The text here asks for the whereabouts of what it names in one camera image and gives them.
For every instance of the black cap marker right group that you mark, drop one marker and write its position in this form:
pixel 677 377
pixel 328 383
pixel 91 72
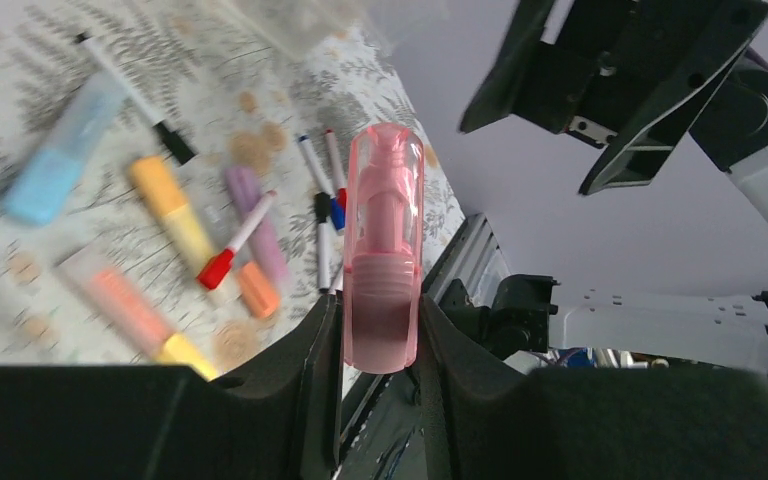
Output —
pixel 322 211

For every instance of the black cap whiteboard marker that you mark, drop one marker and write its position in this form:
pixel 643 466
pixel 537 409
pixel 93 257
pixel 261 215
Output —
pixel 171 139

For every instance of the red cap marker lowest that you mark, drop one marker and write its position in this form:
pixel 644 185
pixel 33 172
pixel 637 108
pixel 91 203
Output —
pixel 337 283

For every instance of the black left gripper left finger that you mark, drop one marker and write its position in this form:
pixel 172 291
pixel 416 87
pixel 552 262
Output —
pixel 274 417

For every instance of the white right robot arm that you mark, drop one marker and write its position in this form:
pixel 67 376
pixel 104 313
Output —
pixel 595 156

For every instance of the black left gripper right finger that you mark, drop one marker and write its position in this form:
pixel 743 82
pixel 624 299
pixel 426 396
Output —
pixel 484 420

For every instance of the floral table cloth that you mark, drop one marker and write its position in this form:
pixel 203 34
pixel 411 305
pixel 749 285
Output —
pixel 240 81

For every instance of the blue highlighter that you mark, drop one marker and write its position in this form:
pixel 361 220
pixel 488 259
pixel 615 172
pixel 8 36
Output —
pixel 39 192

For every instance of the red cap marker upper right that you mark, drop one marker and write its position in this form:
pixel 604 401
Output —
pixel 338 174

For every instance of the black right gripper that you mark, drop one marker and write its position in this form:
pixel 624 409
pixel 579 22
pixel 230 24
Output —
pixel 614 77

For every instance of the red cap marker on highlighters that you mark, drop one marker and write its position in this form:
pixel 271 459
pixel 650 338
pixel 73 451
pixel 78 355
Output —
pixel 218 267

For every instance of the blue cap marker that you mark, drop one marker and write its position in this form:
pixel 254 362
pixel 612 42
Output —
pixel 322 181

